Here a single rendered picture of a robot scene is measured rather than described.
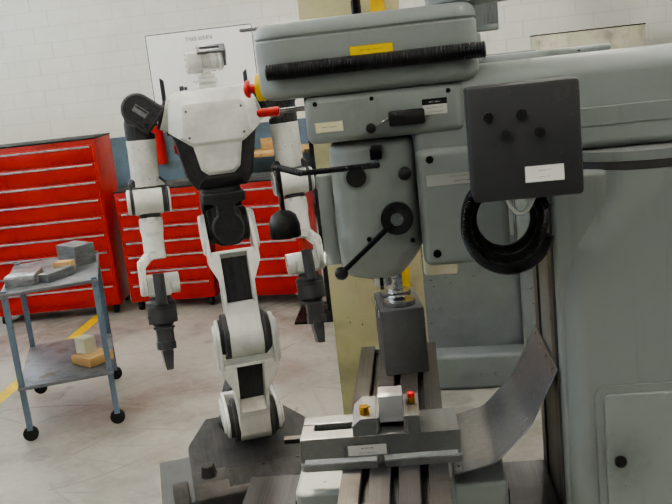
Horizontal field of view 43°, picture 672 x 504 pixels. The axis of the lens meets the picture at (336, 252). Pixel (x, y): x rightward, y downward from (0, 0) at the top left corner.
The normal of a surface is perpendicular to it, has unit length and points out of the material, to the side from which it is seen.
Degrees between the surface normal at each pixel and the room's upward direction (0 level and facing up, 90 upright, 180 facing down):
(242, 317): 66
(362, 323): 90
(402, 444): 90
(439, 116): 90
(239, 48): 90
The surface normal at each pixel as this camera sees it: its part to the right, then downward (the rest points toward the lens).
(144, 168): 0.24, 0.15
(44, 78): -0.08, 0.22
